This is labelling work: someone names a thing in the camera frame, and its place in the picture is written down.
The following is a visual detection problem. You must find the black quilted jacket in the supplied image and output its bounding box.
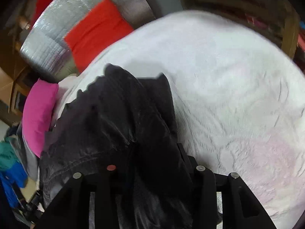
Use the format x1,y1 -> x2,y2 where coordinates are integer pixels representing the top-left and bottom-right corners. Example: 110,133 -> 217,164
40,65 -> 195,228

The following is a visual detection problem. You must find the silver foil headboard cushion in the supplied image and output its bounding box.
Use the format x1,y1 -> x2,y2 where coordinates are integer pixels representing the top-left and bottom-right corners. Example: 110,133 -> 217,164
20,0 -> 155,83

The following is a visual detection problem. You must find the blue cloth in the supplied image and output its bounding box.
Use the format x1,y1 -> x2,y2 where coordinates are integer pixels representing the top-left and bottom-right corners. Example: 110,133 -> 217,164
1,162 -> 28,208

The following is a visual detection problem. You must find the red pillow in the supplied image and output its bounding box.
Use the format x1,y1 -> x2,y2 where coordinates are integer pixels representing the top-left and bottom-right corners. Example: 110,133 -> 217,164
64,0 -> 133,73

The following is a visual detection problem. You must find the magenta pillow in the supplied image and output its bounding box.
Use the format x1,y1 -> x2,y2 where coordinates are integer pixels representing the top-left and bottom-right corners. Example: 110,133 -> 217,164
22,79 -> 58,157

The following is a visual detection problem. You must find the teal garment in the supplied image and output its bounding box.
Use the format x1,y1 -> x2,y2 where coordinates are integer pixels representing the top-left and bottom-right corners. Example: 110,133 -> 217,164
0,138 -> 19,171

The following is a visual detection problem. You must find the white fleece bed blanket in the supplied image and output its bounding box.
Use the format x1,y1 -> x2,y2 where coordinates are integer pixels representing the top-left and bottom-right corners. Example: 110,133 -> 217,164
53,10 -> 304,228

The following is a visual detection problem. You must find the grey folded blanket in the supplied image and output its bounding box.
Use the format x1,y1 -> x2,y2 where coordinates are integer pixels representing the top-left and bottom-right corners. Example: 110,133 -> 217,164
9,123 -> 39,181

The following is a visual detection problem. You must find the wooden shelf unit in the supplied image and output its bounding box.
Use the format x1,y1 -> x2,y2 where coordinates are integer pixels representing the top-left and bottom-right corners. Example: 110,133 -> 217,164
181,0 -> 300,59

